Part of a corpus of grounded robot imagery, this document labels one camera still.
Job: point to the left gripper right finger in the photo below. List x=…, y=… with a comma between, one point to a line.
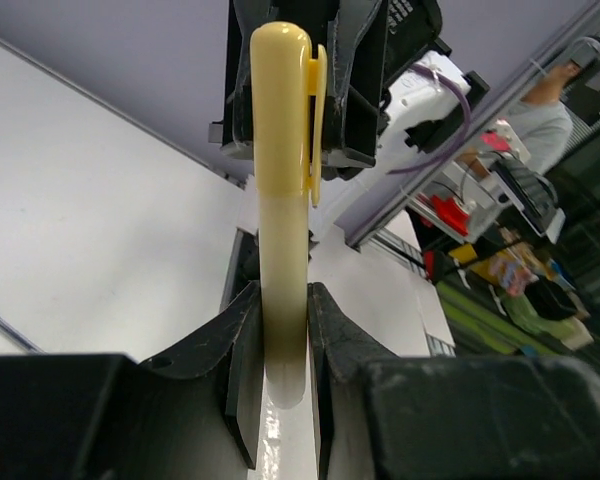
x=382, y=416

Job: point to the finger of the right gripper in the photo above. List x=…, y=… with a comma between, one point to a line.
x=356, y=40
x=237, y=133

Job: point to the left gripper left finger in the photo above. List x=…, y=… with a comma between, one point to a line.
x=191, y=411

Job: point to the yellow highlighter cap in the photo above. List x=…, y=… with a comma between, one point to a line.
x=288, y=102

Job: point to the blue ballpoint pen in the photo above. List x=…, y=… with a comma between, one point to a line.
x=17, y=338

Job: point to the yellow highlighter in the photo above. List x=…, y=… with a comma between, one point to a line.
x=283, y=257

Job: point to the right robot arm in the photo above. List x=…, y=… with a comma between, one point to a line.
x=391, y=89

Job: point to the colourful background clutter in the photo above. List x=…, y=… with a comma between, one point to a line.
x=526, y=289

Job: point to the red box on shelf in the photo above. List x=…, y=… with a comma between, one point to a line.
x=451, y=211

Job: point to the person in grey shirt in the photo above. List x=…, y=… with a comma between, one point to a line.
x=541, y=121

